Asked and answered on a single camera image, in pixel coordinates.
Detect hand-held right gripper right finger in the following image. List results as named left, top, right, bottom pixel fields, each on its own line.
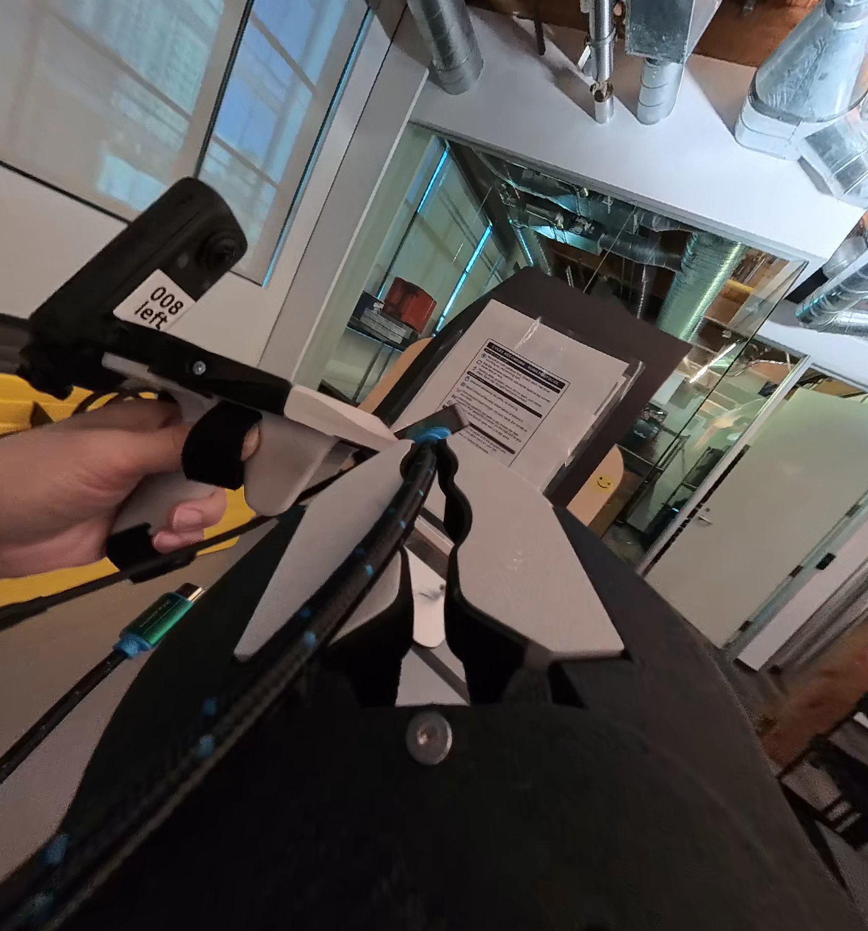
left=434, top=444, right=626, bottom=705

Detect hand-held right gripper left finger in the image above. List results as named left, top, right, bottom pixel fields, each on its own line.
left=234, top=438, right=415, bottom=705

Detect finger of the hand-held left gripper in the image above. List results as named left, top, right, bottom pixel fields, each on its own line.
left=285, top=385, right=406, bottom=453

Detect black braided HDMI cable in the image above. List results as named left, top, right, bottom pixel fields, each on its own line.
left=0, top=425, right=453, bottom=931

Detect thin black adapter cable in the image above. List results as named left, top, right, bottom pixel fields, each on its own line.
left=0, top=465, right=358, bottom=642

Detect person's left hand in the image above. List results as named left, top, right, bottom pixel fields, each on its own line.
left=0, top=399, right=262, bottom=587

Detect white plate with round disc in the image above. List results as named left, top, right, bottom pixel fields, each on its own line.
left=405, top=546, right=450, bottom=648

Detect red storage box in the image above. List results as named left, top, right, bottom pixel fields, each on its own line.
left=385, top=276, right=438, bottom=328

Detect large glass window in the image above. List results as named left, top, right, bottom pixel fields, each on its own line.
left=0, top=0, right=377, bottom=288

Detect laminated instruction sheet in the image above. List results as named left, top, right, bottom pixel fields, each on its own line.
left=441, top=298, right=646, bottom=466

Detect cluster of silver pipes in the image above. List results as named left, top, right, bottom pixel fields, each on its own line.
left=579, top=0, right=868, bottom=343

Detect silver spiral duct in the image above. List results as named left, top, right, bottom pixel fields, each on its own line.
left=405, top=0, right=484, bottom=96

